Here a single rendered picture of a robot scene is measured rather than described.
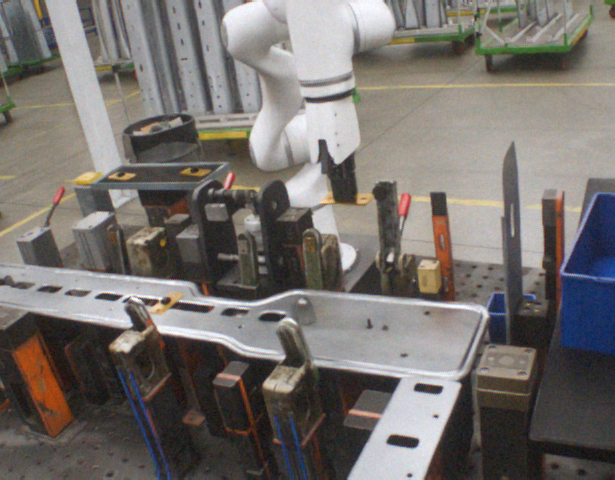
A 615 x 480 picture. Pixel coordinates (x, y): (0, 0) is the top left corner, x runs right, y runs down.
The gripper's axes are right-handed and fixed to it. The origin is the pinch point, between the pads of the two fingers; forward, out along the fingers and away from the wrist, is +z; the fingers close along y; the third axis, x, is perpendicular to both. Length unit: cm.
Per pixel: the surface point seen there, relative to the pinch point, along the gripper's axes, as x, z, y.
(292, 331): -3.9, 16.6, 18.2
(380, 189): 0.9, 6.0, -12.7
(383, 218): -0.5, 13.1, -15.3
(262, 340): -17.7, 27.4, 7.7
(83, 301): -69, 27, 3
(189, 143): -217, 70, -234
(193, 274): -50, 29, -16
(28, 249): -104, 24, -13
